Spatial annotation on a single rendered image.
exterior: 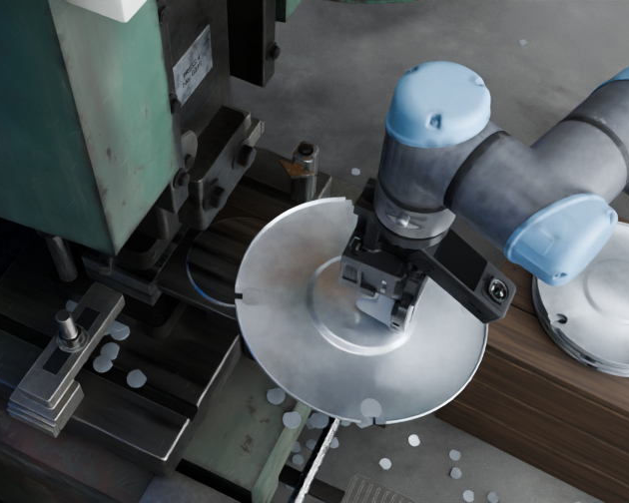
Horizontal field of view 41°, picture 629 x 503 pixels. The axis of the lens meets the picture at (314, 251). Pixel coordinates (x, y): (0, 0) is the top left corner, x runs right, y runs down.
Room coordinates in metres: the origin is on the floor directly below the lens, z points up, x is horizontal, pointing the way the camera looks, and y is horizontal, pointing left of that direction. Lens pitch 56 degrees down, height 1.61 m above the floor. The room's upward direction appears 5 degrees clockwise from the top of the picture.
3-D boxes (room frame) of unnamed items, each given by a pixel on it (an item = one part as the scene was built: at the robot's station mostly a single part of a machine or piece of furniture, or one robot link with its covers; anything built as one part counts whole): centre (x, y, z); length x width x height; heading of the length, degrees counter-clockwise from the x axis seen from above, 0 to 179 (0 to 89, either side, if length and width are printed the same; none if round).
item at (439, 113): (0.46, -0.09, 1.09); 0.09 x 0.08 x 0.11; 49
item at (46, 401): (0.42, 0.26, 0.76); 0.17 x 0.06 x 0.10; 159
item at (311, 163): (0.69, 0.02, 0.75); 0.03 x 0.03 x 0.10; 69
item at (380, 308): (0.45, -0.08, 0.83); 0.06 x 0.03 x 0.09; 69
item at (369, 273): (0.47, -0.08, 0.94); 0.09 x 0.08 x 0.12; 69
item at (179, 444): (0.57, 0.20, 0.68); 0.45 x 0.30 x 0.06; 159
